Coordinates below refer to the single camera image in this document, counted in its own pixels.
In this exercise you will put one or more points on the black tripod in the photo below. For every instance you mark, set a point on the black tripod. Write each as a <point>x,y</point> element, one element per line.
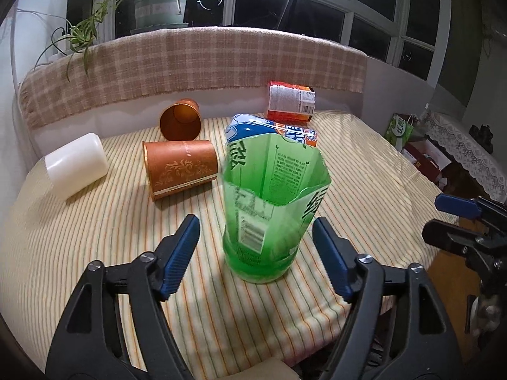
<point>291,4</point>

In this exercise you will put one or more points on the striped tablecloth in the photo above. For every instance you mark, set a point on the striped tablecloth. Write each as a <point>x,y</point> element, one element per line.
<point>119,225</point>

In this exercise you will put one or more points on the plaid blanket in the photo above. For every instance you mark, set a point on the plaid blanket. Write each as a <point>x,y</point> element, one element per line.
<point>198,59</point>

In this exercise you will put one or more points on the orange and white cup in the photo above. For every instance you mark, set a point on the orange and white cup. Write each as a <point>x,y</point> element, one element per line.
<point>289,101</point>

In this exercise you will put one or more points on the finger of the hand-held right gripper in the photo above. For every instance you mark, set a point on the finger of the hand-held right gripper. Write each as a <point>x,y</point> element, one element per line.
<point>445,235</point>
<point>455,205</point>

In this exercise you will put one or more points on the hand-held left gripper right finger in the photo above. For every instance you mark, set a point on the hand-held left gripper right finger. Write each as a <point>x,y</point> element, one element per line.
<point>332,253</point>

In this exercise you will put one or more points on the white plastic cup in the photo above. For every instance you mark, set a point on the white plastic cup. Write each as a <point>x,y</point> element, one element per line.
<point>77,166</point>

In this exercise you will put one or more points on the dark object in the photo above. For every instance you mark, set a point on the dark object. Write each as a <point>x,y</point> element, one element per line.
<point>481,136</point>

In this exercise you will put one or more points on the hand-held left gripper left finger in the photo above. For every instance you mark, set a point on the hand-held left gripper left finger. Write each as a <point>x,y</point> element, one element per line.
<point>180,253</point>

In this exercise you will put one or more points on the white lace cloth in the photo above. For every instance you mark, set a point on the white lace cloth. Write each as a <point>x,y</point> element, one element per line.
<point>463,146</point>

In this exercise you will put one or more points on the green paper bag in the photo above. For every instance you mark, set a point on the green paper bag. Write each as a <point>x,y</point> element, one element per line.
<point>398,132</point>

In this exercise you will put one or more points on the plain copper cup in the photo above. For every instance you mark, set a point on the plain copper cup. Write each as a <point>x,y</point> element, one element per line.
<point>180,120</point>

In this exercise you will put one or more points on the potted spider plant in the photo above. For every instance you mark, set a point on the potted spider plant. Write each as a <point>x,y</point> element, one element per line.
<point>160,8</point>

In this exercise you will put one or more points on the copper patterned cup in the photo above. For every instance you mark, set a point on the copper patterned cup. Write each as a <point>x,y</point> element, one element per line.
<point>180,168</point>

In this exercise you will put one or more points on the green cut bottle cup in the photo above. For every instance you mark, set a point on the green cut bottle cup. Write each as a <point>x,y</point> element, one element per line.
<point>269,206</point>

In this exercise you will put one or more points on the beige stool seat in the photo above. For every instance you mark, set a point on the beige stool seat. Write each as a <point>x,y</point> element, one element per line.
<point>265,370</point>

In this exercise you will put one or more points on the red box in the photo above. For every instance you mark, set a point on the red box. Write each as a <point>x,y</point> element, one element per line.
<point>426,160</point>

